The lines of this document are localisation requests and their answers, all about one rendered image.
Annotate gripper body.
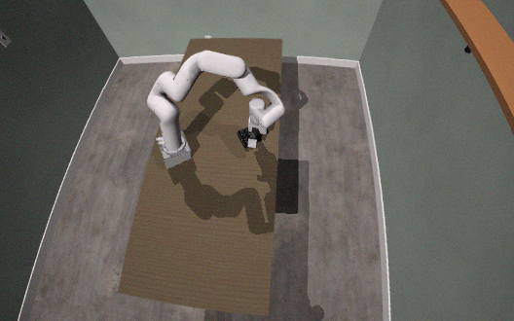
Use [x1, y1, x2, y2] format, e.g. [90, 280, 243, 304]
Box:
[248, 117, 267, 134]

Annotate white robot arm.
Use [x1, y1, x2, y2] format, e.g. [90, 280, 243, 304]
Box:
[147, 51, 285, 154]

